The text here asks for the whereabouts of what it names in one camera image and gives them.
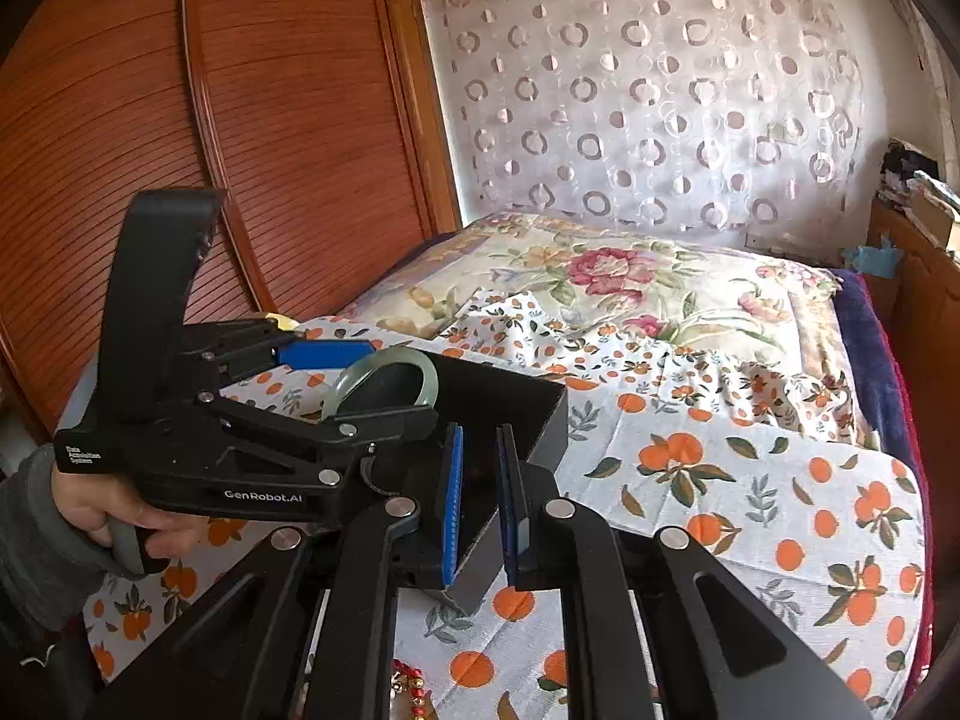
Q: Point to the pale window curtain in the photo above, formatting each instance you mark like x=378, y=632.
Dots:
x=934, y=75

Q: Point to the stack of folded clothes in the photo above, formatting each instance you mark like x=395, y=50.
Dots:
x=904, y=169

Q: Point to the black jewelry box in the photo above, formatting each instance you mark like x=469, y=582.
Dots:
x=480, y=390

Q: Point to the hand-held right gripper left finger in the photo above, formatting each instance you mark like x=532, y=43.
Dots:
x=450, y=514

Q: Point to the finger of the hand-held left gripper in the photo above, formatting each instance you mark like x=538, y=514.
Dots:
x=330, y=354
x=300, y=435

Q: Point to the floral blanket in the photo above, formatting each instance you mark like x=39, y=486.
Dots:
x=600, y=270

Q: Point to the blue plastic bag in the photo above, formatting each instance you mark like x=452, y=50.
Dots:
x=874, y=259

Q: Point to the person's left hand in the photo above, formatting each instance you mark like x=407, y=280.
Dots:
x=79, y=510

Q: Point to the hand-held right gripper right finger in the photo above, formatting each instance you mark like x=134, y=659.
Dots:
x=511, y=514

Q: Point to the red beaded jewelry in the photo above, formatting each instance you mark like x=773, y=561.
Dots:
x=409, y=690

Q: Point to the pale green jade bangle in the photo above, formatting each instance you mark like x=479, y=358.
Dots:
x=375, y=362

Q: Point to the person's left forearm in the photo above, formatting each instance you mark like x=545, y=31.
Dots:
x=37, y=555

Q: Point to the wooden cabinet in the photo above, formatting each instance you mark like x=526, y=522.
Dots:
x=922, y=292

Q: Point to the large orange print cloth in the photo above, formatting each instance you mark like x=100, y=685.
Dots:
x=750, y=502

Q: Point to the dark blue blanket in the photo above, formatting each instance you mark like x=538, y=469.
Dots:
x=870, y=360

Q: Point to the cardboard box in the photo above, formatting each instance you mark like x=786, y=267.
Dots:
x=937, y=214

